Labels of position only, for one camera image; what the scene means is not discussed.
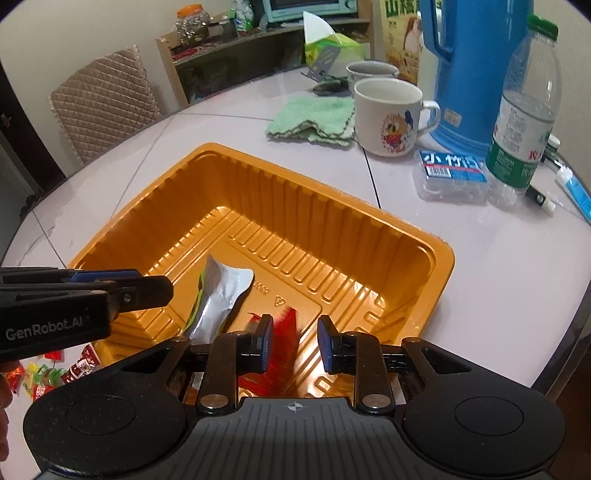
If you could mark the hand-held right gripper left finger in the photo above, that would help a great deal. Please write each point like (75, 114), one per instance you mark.
(266, 345)

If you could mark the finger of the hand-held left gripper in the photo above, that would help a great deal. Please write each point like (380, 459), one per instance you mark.
(138, 293)
(101, 275)

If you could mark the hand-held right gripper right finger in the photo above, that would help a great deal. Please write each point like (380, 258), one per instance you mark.
(325, 345)

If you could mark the red snack packet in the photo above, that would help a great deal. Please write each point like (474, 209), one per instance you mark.
(282, 336)

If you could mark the pile of candies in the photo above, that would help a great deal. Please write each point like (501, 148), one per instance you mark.
(41, 376)

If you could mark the silver snack packet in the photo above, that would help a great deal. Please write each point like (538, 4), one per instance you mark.
(217, 295)

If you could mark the orange plastic tray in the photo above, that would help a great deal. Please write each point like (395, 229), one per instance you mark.
(300, 221)

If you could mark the beige quilted chair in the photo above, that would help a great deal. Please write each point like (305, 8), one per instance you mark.
(101, 101)

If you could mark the clear floss pick box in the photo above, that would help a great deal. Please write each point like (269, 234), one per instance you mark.
(450, 168)

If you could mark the green cloth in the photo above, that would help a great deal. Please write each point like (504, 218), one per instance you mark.
(314, 115)

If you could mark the white mug with cartoon print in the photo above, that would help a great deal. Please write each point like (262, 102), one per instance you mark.
(388, 120)

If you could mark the wooden shelf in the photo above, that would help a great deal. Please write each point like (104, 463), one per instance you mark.
(221, 69)

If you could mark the small black object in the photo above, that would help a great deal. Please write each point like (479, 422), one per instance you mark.
(330, 86)

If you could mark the clear jar with orange lid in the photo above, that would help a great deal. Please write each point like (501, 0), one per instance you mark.
(191, 25)

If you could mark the plain white mug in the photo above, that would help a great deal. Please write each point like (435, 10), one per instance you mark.
(369, 69)

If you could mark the grey metal phone stand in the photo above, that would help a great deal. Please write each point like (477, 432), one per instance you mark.
(325, 57)

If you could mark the green and white packet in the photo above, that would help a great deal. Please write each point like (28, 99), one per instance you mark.
(244, 16)

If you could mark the blue and white tube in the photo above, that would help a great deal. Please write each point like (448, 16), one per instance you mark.
(577, 189)

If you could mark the green tissue box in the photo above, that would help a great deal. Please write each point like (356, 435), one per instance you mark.
(344, 46)

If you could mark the clear water bottle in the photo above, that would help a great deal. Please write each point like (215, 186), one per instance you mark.
(521, 115)

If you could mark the blue thermos jug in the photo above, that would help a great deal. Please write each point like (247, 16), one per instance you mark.
(471, 69)

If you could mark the yellow carton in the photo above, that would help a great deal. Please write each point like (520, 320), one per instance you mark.
(399, 37)

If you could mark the light blue toaster oven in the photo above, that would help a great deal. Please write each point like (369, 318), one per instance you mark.
(300, 9)

